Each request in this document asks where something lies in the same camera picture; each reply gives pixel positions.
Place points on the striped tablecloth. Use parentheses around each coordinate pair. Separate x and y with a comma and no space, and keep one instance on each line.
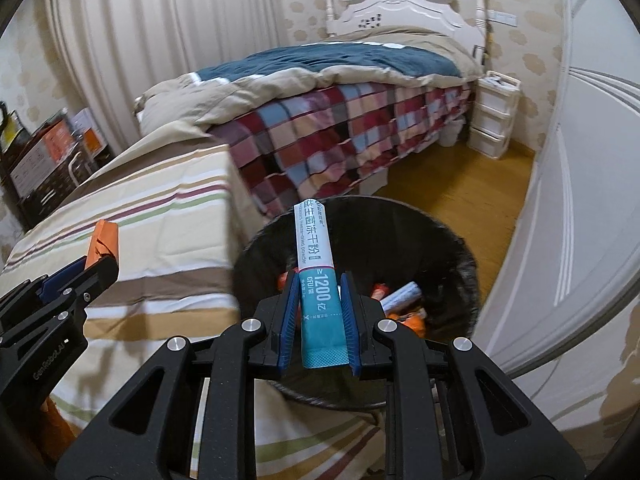
(165,220)

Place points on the white wastebasket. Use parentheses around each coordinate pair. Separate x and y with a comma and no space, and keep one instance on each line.
(450,134)

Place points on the yellow tag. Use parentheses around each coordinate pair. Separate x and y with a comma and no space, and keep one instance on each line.
(6,131)

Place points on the white powder sachet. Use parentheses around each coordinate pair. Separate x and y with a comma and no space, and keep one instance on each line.
(401,297)

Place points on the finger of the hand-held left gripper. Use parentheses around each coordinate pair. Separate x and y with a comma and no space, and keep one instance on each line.
(97,277)
(62,275)

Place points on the white wardrobe door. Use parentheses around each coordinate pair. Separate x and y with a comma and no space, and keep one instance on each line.
(575,185)

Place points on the bin with black bag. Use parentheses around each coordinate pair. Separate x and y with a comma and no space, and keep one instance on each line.
(415,250)

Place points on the wall switch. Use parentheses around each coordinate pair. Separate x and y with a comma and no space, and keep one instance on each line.
(502,17)

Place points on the small red can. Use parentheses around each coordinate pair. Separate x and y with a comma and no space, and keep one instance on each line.
(384,291)

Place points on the white and orange box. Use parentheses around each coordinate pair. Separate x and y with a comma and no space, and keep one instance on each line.
(87,130)

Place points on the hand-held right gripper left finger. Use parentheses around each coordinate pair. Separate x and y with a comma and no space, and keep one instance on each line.
(287,320)

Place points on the teal and white sachet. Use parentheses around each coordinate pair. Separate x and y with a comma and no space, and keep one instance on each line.
(320,310)

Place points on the brown patterned storage box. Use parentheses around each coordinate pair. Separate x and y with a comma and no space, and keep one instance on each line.
(50,195)

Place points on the white drawer unit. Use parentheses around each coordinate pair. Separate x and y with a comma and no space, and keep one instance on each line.
(492,120)

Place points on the blue and beige duvet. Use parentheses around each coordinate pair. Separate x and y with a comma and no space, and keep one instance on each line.
(325,65)

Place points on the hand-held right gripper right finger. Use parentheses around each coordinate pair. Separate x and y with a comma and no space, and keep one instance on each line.
(350,320)

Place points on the orange wrapper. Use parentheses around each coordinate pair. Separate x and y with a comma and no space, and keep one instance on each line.
(409,322)

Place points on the orange cloth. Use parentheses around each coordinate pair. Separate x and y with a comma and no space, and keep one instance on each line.
(57,430)
(102,240)

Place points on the plaid bed sheet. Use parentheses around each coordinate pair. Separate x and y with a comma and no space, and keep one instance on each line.
(350,135)

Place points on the cream curtain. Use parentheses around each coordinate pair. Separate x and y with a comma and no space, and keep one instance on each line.
(165,45)

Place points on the cardboard box with label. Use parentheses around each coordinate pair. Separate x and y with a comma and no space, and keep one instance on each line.
(37,157)

